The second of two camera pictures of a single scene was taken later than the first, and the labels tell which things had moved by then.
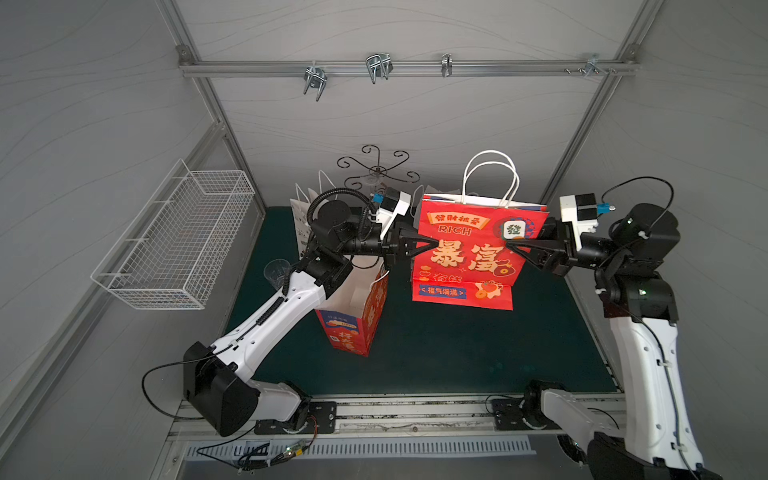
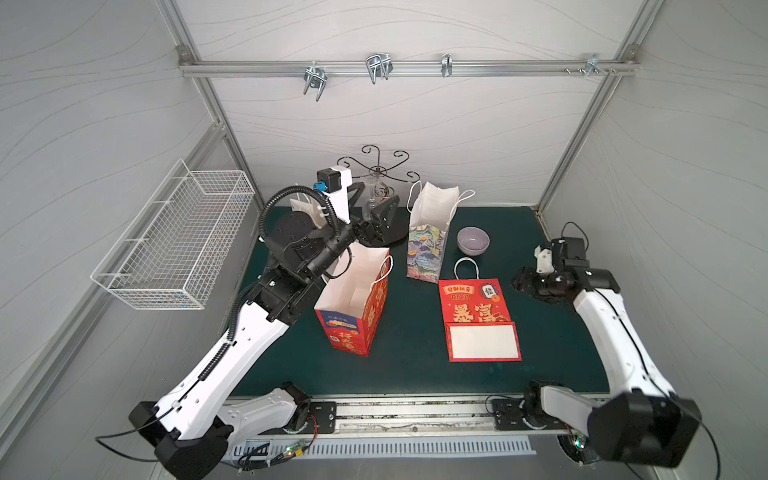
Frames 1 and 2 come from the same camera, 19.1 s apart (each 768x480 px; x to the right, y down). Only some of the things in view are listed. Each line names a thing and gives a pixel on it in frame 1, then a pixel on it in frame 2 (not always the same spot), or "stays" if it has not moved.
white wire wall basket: (172, 249) stays
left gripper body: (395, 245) → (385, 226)
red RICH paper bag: (472, 264) → (478, 323)
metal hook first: (313, 77) stays
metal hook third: (446, 65) stays
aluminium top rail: (409, 68) stays
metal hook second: (379, 64) stays
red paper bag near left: (352, 309) stays
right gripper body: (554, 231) → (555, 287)
